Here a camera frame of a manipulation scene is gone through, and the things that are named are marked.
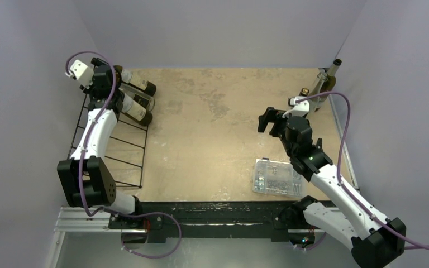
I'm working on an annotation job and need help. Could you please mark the clear glass black-label bottle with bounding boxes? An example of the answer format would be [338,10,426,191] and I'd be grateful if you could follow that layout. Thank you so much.
[120,83,155,112]

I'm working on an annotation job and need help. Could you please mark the dark green labelled wine bottle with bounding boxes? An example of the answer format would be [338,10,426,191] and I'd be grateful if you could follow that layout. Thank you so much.
[90,57,157,98]

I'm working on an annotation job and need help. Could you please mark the dark open-neck wine bottle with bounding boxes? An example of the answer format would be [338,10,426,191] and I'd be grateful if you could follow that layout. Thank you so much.
[122,94,153,126]

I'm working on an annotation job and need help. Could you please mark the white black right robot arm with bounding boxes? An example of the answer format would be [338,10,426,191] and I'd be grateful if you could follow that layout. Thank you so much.
[258,107,406,267]

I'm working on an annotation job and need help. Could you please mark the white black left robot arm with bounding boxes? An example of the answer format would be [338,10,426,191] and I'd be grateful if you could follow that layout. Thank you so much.
[57,60,144,228]

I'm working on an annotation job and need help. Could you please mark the clear square bottle gold cap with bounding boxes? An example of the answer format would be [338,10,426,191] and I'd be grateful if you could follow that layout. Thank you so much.
[297,88,310,113]

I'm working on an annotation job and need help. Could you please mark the clear plastic screw box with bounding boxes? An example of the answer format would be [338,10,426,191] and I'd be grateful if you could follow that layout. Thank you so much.
[252,158,307,198]

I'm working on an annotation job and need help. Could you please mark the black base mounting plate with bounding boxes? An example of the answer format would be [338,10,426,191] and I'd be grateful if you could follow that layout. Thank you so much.
[70,196,336,245]

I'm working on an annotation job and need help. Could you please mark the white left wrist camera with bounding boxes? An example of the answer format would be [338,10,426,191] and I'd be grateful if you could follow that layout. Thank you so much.
[65,59,94,85]

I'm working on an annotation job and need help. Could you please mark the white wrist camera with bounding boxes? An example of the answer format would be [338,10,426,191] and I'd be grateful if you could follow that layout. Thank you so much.
[65,59,94,85]
[282,96,309,118]

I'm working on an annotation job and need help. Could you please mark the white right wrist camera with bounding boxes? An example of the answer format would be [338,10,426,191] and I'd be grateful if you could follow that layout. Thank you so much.
[282,96,309,118]

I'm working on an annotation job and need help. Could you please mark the black handled pliers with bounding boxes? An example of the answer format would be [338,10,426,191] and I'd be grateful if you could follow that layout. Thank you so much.
[316,138,323,149]

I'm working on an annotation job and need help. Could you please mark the black wire wine rack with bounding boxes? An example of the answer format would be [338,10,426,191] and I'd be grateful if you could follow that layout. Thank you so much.
[67,91,149,189]

